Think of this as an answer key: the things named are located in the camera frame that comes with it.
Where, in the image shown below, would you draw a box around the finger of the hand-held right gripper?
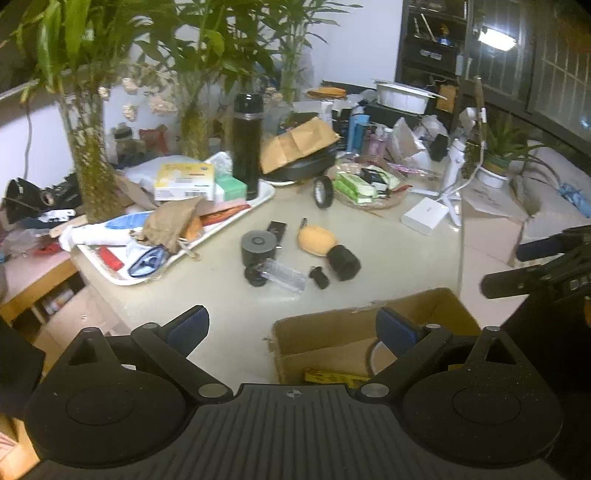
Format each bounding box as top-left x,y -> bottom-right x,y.
516,226 -> 591,262
480,251 -> 591,300

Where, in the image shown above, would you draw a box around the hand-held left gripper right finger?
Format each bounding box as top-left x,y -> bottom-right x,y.
360,307 -> 527,400

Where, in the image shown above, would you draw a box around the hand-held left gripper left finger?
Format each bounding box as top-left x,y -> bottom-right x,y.
67,305 -> 234,402

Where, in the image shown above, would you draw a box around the brown cardboard box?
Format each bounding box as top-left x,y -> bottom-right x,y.
271,287 -> 483,385

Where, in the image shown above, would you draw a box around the black cylindrical plug adapter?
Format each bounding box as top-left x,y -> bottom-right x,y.
327,244 -> 362,281

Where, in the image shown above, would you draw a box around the yellow silicone case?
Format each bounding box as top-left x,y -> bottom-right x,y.
297,224 -> 338,256

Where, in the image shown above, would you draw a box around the grey blanket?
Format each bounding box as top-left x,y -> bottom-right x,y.
508,145 -> 591,241

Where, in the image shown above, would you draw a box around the yellow flat packet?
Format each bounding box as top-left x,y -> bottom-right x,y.
303,368 -> 370,387

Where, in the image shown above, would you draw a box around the potted green plant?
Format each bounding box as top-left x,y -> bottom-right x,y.
475,115 -> 546,189

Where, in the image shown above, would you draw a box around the red flat packet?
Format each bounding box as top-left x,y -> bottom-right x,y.
99,247 -> 124,271

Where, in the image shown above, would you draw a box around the white small box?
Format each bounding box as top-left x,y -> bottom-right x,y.
401,198 -> 451,236

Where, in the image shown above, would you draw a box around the white tray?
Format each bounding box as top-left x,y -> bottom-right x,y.
76,152 -> 276,287

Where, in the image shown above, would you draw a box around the grey round speaker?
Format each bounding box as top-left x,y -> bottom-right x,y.
240,229 -> 278,267

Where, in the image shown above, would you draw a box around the red printed packet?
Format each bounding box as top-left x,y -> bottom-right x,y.
201,205 -> 252,227

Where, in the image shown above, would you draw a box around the white tripod stand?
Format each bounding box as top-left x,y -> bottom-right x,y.
436,138 -> 468,227

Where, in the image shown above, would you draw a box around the white plastic wrapper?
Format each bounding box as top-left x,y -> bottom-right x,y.
60,212 -> 155,252

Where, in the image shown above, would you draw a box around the wicker basket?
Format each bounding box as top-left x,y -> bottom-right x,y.
333,159 -> 411,210

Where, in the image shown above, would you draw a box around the green tissue pack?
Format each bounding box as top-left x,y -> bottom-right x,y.
215,174 -> 247,201

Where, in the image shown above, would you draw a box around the green white sachets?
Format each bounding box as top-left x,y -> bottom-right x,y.
335,173 -> 389,204

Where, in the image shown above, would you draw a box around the yellow white carton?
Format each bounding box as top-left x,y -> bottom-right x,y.
154,162 -> 217,202

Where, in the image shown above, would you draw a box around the small open cardboard carton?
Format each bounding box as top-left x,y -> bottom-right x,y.
113,173 -> 158,210

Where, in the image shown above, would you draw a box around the black packet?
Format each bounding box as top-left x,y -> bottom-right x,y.
360,168 -> 393,190

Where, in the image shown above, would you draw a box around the black tape roll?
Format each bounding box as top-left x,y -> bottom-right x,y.
313,175 -> 333,209

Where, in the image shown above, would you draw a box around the wooden shelf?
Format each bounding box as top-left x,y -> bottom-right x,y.
0,258 -> 84,324

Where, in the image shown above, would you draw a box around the crumpled white bag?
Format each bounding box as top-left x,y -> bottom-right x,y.
390,117 -> 444,167

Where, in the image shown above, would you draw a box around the black thermos bottle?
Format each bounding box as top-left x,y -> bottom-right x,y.
232,92 -> 264,200

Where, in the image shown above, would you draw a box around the white plastic tub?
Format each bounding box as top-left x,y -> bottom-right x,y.
375,80 -> 446,114

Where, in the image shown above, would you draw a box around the blue carton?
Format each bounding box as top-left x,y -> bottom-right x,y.
348,113 -> 370,153

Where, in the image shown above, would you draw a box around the tall lucky bamboo plant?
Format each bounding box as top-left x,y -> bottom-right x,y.
14,0 -> 153,222

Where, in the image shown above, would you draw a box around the black bag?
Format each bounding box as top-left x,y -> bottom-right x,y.
2,175 -> 81,217

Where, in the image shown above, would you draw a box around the brown paper envelope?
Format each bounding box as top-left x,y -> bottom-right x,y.
260,117 -> 341,175

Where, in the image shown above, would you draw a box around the white dried flowers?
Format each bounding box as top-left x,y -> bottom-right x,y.
122,76 -> 178,121

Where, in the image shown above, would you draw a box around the dark shelf unit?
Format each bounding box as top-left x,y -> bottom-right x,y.
396,0 -> 472,86

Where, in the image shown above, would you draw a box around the orange pouch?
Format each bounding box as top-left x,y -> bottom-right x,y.
307,85 -> 347,100

